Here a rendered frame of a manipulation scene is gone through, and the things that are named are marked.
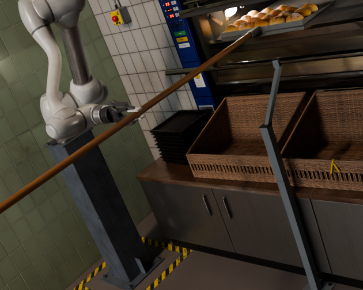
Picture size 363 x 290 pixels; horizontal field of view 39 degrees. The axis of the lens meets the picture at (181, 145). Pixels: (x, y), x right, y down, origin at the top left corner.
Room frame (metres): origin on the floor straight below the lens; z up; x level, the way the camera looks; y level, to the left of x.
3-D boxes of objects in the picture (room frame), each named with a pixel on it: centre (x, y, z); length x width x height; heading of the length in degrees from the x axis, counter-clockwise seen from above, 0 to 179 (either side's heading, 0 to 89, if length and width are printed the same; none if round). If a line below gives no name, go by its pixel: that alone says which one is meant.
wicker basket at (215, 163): (2.56, -0.36, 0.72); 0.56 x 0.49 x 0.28; 42
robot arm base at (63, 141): (2.84, 0.61, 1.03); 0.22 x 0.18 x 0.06; 129
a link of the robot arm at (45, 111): (2.86, 0.58, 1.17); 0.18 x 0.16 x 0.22; 113
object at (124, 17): (3.40, 0.07, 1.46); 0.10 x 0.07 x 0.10; 41
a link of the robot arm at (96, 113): (2.30, 0.28, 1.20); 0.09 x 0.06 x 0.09; 131
